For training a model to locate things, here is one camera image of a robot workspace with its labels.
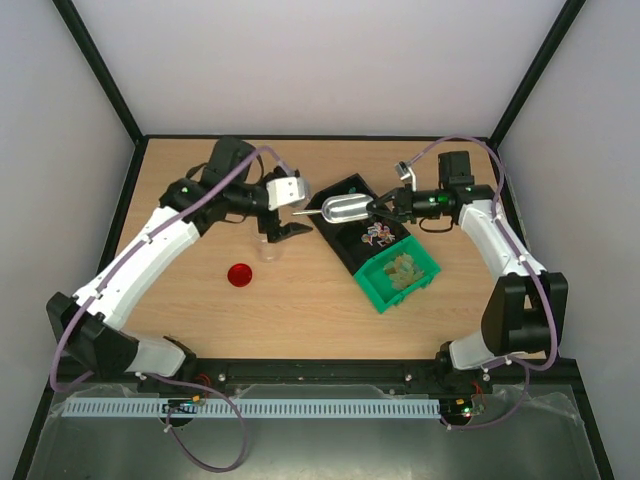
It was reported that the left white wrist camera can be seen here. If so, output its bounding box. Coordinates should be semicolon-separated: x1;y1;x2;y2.
266;176;311;211

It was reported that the green bin with gummies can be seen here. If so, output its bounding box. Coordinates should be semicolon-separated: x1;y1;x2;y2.
354;236;441;313

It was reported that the metal scoop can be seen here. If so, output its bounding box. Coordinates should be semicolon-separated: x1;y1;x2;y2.
292;193;373;224

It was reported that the light blue cable duct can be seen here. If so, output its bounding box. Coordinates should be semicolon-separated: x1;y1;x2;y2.
61;398;440;419

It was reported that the black bin with lollipops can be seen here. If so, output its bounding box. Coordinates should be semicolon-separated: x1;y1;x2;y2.
328;216;410;275

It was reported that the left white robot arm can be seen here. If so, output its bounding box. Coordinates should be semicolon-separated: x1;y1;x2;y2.
46;136;311;386

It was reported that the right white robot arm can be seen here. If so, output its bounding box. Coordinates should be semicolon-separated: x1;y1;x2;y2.
367;151;568;392

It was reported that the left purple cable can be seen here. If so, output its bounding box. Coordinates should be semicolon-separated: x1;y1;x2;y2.
49;145;301;471

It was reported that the red jar lid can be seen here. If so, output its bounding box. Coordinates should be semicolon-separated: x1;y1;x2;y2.
227;263;253;288

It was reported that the black front mounting rail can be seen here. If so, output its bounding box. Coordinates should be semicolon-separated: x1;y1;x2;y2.
49;355;581;399

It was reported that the clear plastic jar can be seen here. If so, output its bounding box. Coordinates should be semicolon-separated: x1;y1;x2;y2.
251;222;282;263

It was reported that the black bin with star candies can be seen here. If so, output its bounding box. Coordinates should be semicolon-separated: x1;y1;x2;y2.
305;174;383;236

